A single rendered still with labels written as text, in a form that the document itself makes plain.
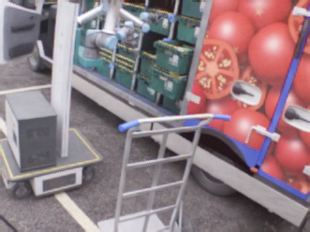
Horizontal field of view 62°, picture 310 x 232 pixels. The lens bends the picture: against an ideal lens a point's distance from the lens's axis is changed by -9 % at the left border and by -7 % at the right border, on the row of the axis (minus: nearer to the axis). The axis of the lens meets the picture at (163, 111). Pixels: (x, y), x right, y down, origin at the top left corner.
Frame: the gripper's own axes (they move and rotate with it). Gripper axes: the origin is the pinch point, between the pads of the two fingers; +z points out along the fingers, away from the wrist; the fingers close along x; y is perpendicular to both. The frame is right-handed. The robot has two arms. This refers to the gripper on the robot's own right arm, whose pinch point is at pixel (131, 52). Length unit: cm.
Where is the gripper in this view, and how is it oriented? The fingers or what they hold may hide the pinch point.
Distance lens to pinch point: 263.3
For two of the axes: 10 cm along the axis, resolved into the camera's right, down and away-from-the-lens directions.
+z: 0.1, 7.1, 7.1
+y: -7.3, 4.9, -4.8
